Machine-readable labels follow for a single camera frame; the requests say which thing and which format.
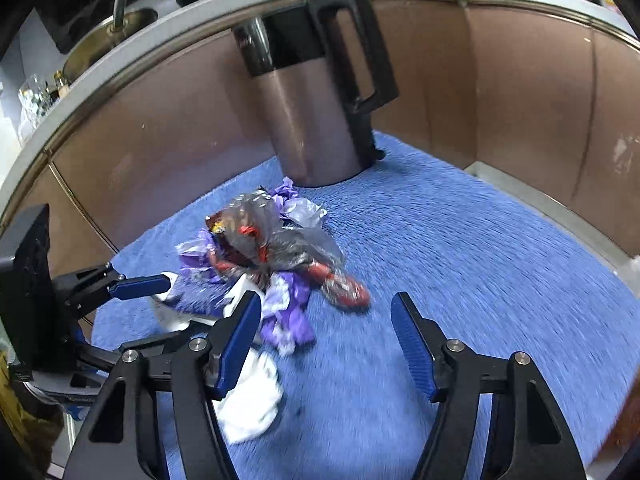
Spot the rose gold pedal bin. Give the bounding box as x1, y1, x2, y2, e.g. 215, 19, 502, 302
232, 0, 401, 188

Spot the clear plastic wrapper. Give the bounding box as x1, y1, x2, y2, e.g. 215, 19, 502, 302
175, 192, 346, 281

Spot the purple white crumpled wrapper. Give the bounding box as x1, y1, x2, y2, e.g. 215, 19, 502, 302
260, 270, 316, 356

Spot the white purple foil packet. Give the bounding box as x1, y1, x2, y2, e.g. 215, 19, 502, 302
150, 272, 251, 333

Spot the metal kitchen sink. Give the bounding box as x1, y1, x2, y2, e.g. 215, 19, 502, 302
62, 7, 158, 83

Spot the red snack wrapper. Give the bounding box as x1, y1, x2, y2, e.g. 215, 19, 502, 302
306, 260, 372, 311

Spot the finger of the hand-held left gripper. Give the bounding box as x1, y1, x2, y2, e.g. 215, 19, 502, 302
75, 317, 226, 376
62, 262, 172, 311

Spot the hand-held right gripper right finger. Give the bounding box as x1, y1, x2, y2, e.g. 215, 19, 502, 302
391, 291, 586, 480

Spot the brown kitchen base cabinet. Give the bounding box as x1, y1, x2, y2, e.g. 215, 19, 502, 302
0, 0, 640, 271

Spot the white crumpled tissue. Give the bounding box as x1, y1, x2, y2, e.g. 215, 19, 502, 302
215, 350, 283, 443

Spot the clear drinking glass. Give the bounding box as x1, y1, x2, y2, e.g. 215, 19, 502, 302
17, 74, 56, 131

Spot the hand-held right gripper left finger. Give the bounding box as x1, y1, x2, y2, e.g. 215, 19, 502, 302
65, 291, 263, 480

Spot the blue fluffy mat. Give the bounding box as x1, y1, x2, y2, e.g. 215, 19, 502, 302
92, 130, 623, 480

